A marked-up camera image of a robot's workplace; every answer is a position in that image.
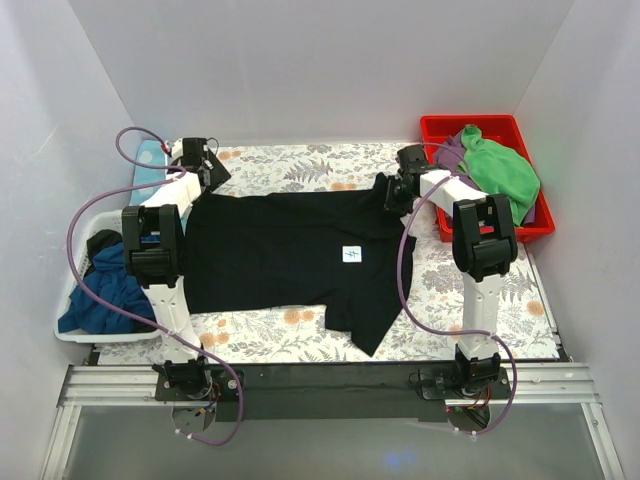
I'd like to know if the black t-shirt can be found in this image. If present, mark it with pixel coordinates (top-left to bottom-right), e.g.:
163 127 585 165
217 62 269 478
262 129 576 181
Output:
184 174 416 356

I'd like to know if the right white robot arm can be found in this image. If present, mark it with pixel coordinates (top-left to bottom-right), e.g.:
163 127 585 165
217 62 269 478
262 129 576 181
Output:
384 144 518 398

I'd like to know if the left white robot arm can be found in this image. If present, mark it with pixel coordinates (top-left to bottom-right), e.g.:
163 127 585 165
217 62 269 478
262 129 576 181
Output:
122 137 230 401

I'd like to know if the purple t-shirt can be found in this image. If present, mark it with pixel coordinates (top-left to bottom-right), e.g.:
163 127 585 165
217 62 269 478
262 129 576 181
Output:
434 130 534 226

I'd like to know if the blue polka dot cloth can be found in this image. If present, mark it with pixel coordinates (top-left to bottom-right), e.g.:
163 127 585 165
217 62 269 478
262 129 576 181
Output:
133 140 170 186

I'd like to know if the green t-shirt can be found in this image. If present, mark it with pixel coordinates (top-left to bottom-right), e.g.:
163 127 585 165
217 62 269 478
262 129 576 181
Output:
459 124 541 226

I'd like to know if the red plastic bin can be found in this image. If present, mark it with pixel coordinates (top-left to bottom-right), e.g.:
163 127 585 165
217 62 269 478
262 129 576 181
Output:
420 114 555 244

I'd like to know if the floral table mat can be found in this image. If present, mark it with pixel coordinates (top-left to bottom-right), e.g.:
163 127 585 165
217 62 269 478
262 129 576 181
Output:
97 142 562 365

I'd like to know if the white laundry basket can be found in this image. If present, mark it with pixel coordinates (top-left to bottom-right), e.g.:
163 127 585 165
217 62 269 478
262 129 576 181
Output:
54 210 160 344

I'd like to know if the blue t-shirt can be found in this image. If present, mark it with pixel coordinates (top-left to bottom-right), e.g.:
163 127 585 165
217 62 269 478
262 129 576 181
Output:
58 243 155 334

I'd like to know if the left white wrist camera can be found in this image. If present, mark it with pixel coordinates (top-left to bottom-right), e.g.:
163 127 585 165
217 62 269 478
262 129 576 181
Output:
161 138 184 159

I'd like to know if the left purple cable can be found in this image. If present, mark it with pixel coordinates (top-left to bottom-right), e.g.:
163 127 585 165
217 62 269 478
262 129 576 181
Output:
68 126 247 446

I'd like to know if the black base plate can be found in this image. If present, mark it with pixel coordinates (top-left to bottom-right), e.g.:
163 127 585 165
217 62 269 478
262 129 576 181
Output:
154 362 513 424

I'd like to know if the aluminium mounting rail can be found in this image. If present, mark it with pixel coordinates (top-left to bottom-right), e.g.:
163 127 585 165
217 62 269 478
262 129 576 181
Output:
57 362 624 479

